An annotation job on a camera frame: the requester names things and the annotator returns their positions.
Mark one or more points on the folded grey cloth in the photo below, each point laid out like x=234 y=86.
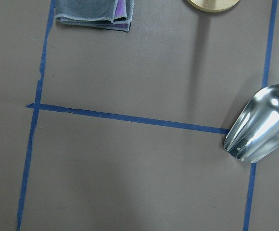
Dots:
x=105 y=14

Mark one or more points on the metal scoop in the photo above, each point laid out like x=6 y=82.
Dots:
x=255 y=133

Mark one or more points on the wooden paper towel stand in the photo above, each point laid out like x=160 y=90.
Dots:
x=213 y=6

